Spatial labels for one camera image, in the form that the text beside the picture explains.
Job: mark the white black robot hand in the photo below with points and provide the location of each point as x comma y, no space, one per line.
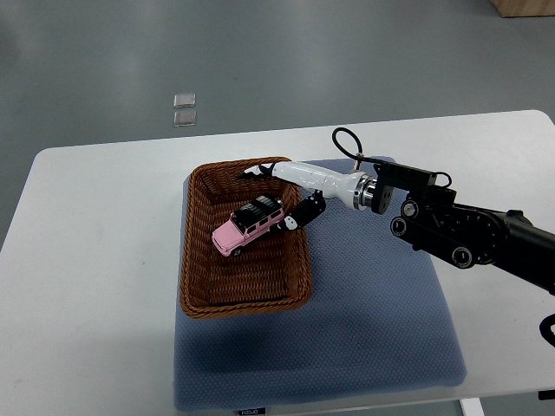
350,188

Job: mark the pink toy car black roof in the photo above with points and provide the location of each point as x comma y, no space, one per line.
247,224

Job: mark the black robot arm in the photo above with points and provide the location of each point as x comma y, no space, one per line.
429,219

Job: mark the brown wicker basket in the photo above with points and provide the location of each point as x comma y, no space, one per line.
272,274

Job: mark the lower metal floor plate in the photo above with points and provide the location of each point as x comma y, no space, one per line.
185,118

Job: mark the metal floor plate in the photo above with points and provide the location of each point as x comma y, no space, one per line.
182,100
185,118

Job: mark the upper metal floor plate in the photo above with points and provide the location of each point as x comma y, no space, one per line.
182,100

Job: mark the blue-grey foam mat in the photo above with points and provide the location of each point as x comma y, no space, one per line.
376,322

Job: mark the wooden box corner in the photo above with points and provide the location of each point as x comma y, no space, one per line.
524,8

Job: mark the white table leg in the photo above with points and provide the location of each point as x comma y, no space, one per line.
471,407

